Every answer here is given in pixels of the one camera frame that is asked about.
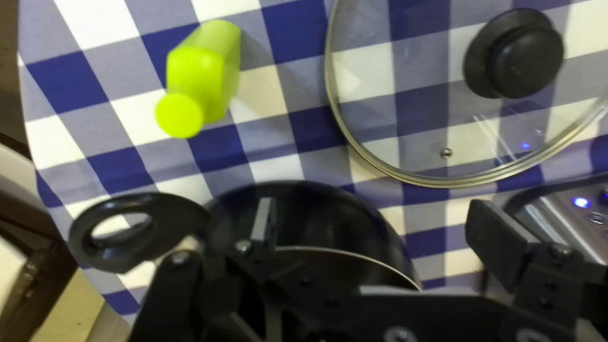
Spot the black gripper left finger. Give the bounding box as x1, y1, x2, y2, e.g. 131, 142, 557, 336
234, 195, 281, 258

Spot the black cooking pot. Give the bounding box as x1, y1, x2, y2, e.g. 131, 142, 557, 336
67, 178, 424, 299

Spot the glass lid with black knob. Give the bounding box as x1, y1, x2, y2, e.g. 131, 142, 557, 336
323, 0, 608, 189

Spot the green plastic bottle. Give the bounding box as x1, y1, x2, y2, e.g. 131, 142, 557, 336
154, 16, 245, 140

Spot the stainless steel toaster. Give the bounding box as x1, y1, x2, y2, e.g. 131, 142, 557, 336
505, 178, 608, 267

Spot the blue white checkered tablecloth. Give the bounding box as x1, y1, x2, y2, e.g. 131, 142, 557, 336
15, 0, 608, 318

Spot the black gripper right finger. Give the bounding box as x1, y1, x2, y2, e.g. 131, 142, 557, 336
464, 197, 555, 299

